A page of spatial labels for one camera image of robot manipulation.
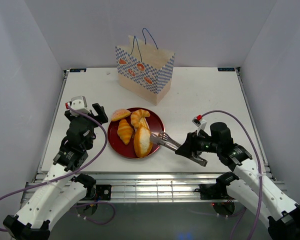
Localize metal serving tongs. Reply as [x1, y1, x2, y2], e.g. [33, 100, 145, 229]
[149, 130, 208, 167]

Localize curved croissant bread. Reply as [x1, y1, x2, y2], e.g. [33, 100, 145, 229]
[130, 109, 151, 129]

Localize white topped oval bread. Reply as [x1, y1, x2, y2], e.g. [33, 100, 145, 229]
[133, 126, 153, 158]

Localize red round plate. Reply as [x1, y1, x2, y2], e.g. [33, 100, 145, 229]
[107, 107, 165, 160]

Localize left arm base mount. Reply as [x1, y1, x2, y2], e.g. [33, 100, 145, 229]
[83, 184, 112, 201]

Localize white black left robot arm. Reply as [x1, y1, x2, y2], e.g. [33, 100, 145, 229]
[3, 100, 109, 240]

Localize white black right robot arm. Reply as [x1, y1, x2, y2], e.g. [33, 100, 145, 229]
[176, 119, 300, 240]

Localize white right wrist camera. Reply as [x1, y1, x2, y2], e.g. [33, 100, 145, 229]
[192, 115, 207, 136]

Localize left blue table label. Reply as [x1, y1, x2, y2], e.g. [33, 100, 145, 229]
[69, 68, 87, 73]

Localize striped croissant bread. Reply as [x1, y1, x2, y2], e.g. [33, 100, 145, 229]
[117, 118, 134, 145]

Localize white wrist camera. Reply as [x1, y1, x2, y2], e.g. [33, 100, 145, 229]
[192, 115, 207, 136]
[67, 95, 90, 114]

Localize aluminium frame rail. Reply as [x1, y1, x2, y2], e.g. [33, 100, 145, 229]
[88, 172, 221, 203]

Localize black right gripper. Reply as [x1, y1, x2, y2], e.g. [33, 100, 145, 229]
[174, 129, 221, 159]

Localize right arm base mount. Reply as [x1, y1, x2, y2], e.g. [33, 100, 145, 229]
[197, 183, 232, 200]

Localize checkered paper bag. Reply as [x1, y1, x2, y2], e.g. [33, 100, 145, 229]
[115, 35, 175, 105]

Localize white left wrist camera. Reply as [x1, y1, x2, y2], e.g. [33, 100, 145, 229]
[67, 95, 90, 114]

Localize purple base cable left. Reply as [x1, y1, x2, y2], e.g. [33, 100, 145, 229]
[73, 201, 117, 225]

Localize pink sugared bread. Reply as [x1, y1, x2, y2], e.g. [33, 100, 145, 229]
[111, 108, 131, 122]

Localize blue table label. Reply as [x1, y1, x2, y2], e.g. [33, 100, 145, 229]
[217, 67, 236, 72]
[69, 68, 87, 73]

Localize right blue table label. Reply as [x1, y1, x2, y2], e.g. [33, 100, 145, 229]
[217, 67, 236, 72]

